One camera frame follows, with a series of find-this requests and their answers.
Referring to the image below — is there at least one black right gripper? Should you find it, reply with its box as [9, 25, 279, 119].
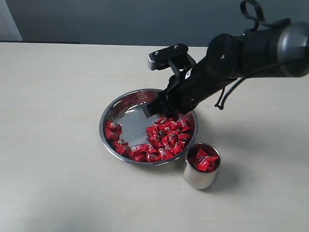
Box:
[144, 65, 237, 120]

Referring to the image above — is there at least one round steel bowl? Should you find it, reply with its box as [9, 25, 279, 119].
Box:
[99, 88, 198, 166]

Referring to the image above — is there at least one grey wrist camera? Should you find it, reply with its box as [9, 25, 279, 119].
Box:
[148, 43, 196, 71]

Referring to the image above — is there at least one red candy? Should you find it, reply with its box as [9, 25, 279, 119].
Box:
[105, 119, 122, 134]
[104, 129, 120, 141]
[191, 148, 211, 169]
[196, 160, 218, 172]

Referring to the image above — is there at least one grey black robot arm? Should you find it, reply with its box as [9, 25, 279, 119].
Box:
[144, 22, 309, 117]

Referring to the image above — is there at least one stainless steel cup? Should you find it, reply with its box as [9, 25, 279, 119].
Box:
[183, 143, 221, 189]

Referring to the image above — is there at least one black cable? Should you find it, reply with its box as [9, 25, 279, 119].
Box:
[214, 58, 309, 111]

